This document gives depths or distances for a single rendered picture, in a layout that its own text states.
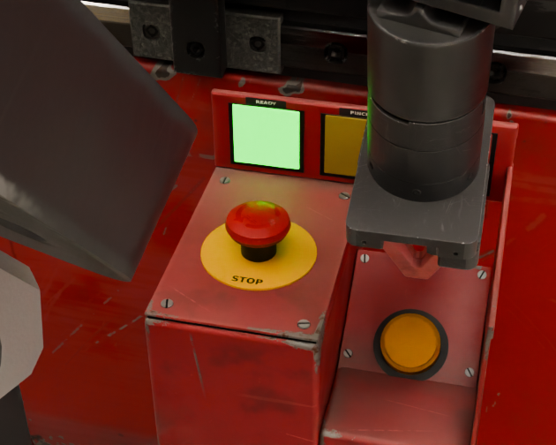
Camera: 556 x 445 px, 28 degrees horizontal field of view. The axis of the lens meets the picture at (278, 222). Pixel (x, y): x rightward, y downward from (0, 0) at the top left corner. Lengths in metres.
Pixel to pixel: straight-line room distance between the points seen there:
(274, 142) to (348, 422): 0.19
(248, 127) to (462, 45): 0.28
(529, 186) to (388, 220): 0.36
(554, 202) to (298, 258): 0.29
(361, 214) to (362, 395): 0.18
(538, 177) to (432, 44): 0.42
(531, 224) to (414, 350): 0.24
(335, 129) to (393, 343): 0.14
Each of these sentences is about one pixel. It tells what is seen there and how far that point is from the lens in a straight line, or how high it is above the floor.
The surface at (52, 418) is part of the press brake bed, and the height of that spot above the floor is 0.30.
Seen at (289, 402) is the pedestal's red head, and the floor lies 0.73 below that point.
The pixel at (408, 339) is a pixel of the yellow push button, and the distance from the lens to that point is 0.71.
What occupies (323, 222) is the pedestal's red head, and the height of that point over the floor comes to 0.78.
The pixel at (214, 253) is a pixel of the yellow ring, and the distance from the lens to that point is 0.69.
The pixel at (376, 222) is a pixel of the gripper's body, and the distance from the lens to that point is 0.55.
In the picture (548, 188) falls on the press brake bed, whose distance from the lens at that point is 0.90.
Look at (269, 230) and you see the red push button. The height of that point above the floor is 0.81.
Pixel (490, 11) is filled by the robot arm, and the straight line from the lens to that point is 0.47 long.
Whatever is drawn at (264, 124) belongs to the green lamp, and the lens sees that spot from 0.73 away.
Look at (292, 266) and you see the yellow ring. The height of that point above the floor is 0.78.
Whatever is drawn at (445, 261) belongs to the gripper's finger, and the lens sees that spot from 0.56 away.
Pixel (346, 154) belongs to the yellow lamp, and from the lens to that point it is 0.73.
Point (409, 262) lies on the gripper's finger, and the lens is 0.63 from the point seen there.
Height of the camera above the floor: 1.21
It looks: 37 degrees down
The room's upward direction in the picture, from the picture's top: 1 degrees counter-clockwise
